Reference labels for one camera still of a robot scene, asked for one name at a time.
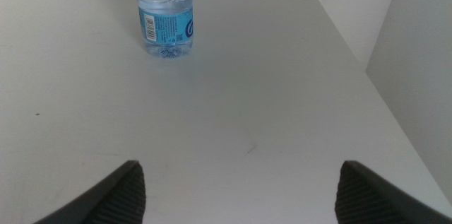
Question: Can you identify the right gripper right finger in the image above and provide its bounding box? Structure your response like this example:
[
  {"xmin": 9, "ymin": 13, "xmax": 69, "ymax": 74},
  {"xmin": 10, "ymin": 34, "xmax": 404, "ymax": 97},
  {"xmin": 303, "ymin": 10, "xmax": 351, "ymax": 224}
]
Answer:
[{"xmin": 334, "ymin": 160, "xmax": 452, "ymax": 224}]

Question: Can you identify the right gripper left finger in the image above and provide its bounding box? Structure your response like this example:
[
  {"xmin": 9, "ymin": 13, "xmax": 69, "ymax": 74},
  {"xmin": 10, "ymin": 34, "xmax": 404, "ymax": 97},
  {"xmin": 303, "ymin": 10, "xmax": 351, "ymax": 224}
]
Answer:
[{"xmin": 33, "ymin": 160, "xmax": 147, "ymax": 224}]

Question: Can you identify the clear water bottle blue cap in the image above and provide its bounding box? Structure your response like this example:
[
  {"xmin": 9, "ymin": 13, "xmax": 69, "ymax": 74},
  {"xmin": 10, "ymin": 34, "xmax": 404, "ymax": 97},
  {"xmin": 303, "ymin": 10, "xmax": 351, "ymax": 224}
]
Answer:
[{"xmin": 135, "ymin": 0, "xmax": 194, "ymax": 59}]

